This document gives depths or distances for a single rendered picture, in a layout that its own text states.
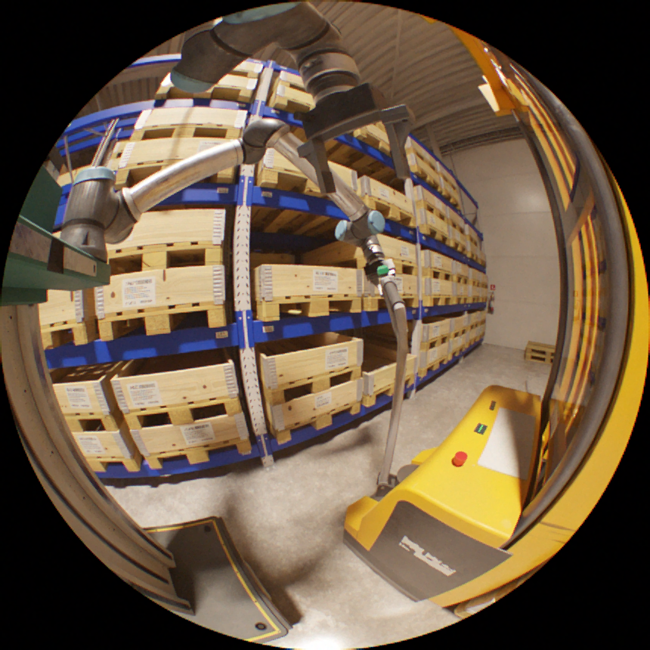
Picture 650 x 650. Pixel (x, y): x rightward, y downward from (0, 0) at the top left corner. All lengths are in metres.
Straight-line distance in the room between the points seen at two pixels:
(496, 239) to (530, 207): 1.51
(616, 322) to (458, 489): 0.47
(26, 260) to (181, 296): 0.94
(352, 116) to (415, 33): 6.89
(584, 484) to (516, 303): 5.90
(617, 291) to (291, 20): 0.55
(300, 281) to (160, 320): 0.88
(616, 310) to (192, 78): 0.69
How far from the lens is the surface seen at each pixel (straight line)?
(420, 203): 2.83
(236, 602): 1.07
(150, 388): 1.33
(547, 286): 6.27
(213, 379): 1.26
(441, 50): 7.54
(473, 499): 0.58
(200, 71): 0.41
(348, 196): 0.77
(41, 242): 0.42
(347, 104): 0.34
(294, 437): 1.73
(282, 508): 1.56
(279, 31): 0.37
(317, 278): 1.39
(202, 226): 1.25
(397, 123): 0.31
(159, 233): 1.27
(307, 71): 0.39
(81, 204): 0.68
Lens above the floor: 1.33
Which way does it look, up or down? 9 degrees down
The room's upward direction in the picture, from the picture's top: 2 degrees counter-clockwise
